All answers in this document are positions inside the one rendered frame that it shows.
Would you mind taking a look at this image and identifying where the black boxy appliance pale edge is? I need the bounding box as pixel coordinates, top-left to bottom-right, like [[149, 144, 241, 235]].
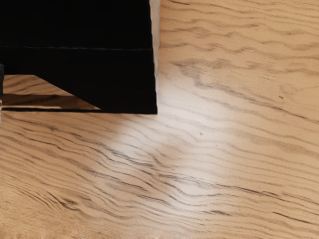
[[0, 0, 161, 116]]

